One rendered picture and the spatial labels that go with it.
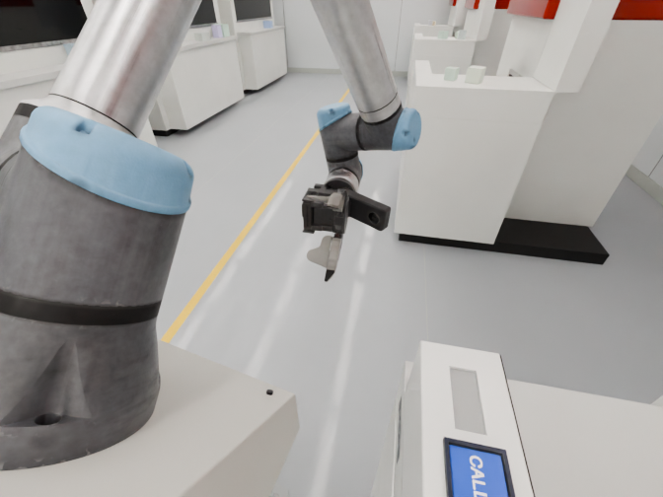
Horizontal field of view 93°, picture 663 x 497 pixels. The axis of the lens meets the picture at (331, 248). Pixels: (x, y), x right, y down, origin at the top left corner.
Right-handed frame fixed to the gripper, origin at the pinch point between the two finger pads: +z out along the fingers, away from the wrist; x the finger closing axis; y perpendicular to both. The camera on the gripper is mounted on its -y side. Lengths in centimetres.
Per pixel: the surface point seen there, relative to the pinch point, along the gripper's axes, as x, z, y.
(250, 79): -58, -529, 237
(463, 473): -2.3, 27.5, -17.1
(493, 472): -2.2, 26.9, -19.7
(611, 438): -15.4, 13.8, -42.4
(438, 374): -2.4, 17.8, -15.8
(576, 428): -15.5, 13.3, -38.2
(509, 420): -2.3, 21.7, -22.4
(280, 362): -97, -40, 27
